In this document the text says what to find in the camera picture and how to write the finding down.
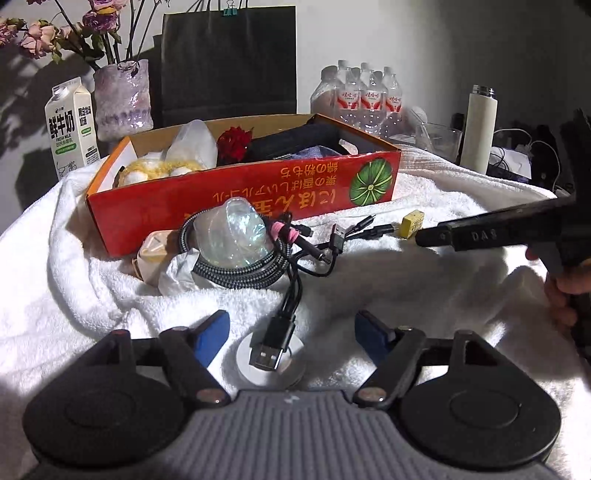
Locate purple glass vase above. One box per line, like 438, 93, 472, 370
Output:
93, 59, 154, 141

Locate black braided cable coil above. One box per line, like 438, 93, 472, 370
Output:
178, 208, 301, 291

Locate white thermos bottle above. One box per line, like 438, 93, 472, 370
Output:
459, 84, 499, 175

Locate red rose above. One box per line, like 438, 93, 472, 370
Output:
216, 127, 254, 164

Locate white milk carton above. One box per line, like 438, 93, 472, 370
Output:
45, 78, 101, 181

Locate beige crumpled packet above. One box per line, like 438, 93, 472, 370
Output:
131, 230, 183, 283

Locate black multi-head usb cable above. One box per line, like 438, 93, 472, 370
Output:
249, 213, 398, 372

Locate dark blue zip case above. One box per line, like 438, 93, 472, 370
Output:
247, 124, 340, 163

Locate person's right hand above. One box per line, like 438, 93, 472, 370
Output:
526, 247, 591, 329

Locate small yellow block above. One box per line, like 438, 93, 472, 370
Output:
396, 210, 426, 238

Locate white crumpled paper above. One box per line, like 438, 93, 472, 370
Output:
158, 253, 206, 297

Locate white round disc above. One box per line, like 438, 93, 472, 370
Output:
235, 332, 306, 389

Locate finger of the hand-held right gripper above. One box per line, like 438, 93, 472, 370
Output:
414, 222, 458, 252

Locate tangle of cables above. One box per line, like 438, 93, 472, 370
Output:
487, 124, 573, 192

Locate clear glass cup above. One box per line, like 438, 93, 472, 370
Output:
413, 122, 463, 162

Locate clear plastic cup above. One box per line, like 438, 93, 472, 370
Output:
191, 197, 274, 269

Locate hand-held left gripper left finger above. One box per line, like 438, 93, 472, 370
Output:
99, 310, 232, 408

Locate yellow plush toy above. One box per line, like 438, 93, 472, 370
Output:
115, 157, 206, 188

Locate clear plastic packet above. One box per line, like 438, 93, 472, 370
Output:
170, 119, 219, 169

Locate blue woven pouch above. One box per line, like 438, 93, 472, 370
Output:
295, 145, 345, 162

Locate orange cardboard box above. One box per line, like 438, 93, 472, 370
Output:
85, 113, 402, 258

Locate pack of water bottles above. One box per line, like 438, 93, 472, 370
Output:
310, 60, 407, 141

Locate pink dried flowers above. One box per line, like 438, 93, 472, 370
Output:
0, 0, 153, 70

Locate black paper bag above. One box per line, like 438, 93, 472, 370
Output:
160, 6, 297, 127

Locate white towel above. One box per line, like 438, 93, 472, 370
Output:
0, 143, 591, 480

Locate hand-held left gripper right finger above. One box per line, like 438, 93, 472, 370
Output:
353, 310, 495, 409

